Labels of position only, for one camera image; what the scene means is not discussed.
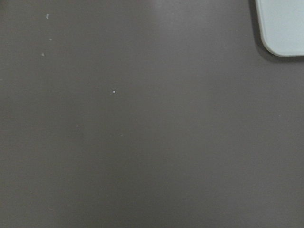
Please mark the white rabbit tray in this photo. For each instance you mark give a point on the white rabbit tray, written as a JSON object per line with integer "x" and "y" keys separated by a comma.
{"x": 281, "y": 24}

